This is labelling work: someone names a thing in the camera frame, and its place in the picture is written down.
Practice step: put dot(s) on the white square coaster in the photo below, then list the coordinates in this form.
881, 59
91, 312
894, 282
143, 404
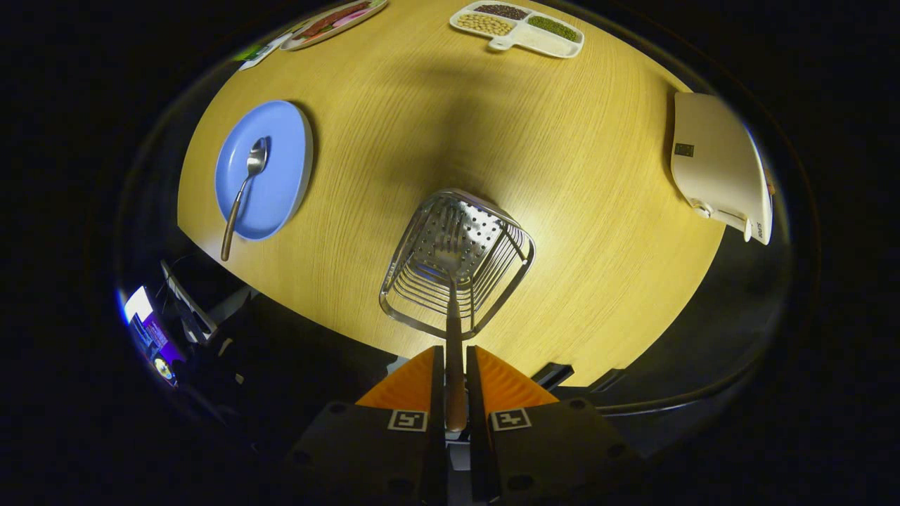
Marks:
273, 46

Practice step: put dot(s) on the perforated metal basket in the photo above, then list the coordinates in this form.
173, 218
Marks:
485, 232

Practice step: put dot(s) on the plate of model food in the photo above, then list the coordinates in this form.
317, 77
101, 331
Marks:
337, 17

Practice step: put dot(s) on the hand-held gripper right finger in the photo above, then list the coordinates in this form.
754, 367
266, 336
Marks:
474, 393

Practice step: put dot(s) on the computer monitor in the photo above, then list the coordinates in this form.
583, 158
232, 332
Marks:
144, 323

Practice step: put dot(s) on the white toaster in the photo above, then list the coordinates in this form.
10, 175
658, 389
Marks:
714, 161

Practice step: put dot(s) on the blue plate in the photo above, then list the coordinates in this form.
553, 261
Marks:
281, 176

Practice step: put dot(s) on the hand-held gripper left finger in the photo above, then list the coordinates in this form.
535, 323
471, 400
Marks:
437, 393

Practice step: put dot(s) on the white divided bean tray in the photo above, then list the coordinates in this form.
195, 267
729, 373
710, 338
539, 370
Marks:
548, 43

